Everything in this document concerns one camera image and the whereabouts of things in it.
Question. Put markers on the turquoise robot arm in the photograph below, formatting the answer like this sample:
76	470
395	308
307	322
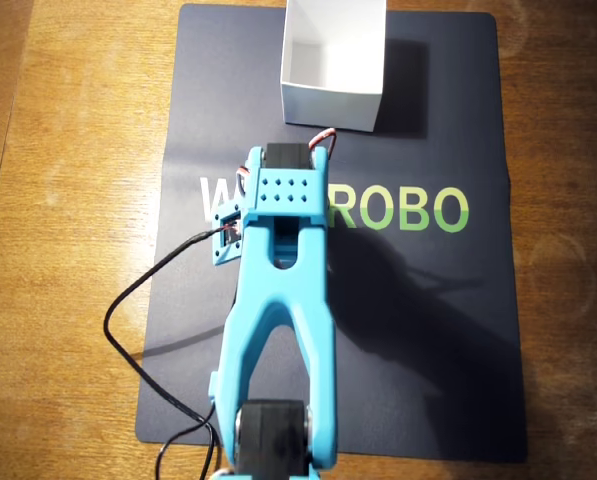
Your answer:
278	340

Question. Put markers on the white open cardboard box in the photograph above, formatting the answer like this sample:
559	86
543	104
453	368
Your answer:
328	107

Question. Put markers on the black WOWROBO printed mat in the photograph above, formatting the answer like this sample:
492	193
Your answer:
403	325

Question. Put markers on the turquoise wrist camera module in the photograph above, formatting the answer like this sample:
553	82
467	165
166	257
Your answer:
223	240

